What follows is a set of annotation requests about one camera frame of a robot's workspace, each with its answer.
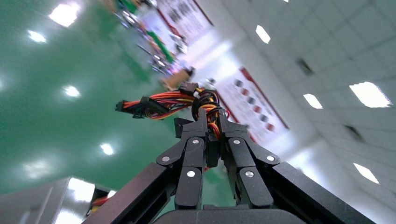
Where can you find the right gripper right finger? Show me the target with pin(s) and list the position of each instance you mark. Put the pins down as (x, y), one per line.
(252, 185)

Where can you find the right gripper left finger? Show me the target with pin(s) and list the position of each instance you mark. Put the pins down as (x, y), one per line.
(189, 185)

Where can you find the white ceiling light panel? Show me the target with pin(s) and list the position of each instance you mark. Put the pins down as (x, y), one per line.
(369, 95)
(366, 173)
(312, 101)
(263, 34)

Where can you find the brown carton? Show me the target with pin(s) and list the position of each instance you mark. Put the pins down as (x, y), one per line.
(174, 81)

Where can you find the red bordered wall poster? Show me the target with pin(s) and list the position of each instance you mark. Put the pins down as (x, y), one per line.
(253, 105)

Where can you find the white wall poster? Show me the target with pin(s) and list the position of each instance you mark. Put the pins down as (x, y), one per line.
(185, 18)

